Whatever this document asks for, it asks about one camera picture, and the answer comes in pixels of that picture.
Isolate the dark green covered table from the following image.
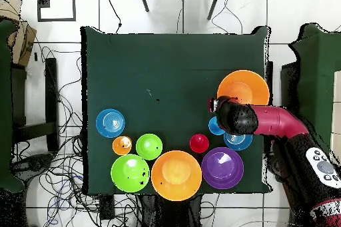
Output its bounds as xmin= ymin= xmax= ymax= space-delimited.
xmin=0 ymin=19 xmax=26 ymax=193
xmin=288 ymin=23 xmax=341 ymax=196

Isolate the orange cup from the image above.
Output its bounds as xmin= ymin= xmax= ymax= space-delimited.
xmin=112 ymin=135 xmax=133 ymax=156

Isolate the red cup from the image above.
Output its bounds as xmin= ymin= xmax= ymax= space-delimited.
xmin=189 ymin=133 xmax=210 ymax=154

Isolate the large green bowl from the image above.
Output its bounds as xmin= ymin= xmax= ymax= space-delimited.
xmin=110 ymin=154 xmax=151 ymax=193

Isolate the large orange bowl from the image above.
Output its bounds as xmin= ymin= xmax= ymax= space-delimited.
xmin=151 ymin=150 xmax=203 ymax=202
xmin=216 ymin=69 xmax=270 ymax=106

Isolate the blue cup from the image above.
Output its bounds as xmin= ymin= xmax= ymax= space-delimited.
xmin=208 ymin=116 xmax=226 ymax=136

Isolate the black cable with connector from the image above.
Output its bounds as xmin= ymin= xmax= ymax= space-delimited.
xmin=104 ymin=0 xmax=123 ymax=34

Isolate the black pedestal foot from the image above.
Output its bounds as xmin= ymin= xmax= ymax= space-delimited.
xmin=11 ymin=153 xmax=55 ymax=182

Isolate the black floor frame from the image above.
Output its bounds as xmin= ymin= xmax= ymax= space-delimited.
xmin=36 ymin=0 xmax=77 ymax=23

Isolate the white box stack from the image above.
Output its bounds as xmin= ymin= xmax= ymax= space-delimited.
xmin=329 ymin=70 xmax=341 ymax=169

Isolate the black power strip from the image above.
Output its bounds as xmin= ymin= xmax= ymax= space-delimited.
xmin=99 ymin=194 xmax=116 ymax=220

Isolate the dark green table cloth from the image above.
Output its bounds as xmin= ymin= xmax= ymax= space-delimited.
xmin=81 ymin=25 xmax=271 ymax=196

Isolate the black tripod leg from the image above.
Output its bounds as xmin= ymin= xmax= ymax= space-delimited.
xmin=206 ymin=0 xmax=222 ymax=21
xmin=137 ymin=0 xmax=151 ymax=13

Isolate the small green bowl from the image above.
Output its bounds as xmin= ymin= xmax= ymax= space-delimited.
xmin=135 ymin=132 xmax=164 ymax=161

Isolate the cardboard box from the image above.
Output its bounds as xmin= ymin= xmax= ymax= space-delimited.
xmin=0 ymin=0 xmax=37 ymax=68

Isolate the purple bowl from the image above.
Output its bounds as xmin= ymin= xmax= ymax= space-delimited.
xmin=201 ymin=146 xmax=245 ymax=190

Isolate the black metal stand frame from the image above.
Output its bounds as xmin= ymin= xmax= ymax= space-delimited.
xmin=10 ymin=57 xmax=61 ymax=153

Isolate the blue bowl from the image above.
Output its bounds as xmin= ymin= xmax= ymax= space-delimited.
xmin=223 ymin=132 xmax=253 ymax=151
xmin=95 ymin=108 xmax=126 ymax=139

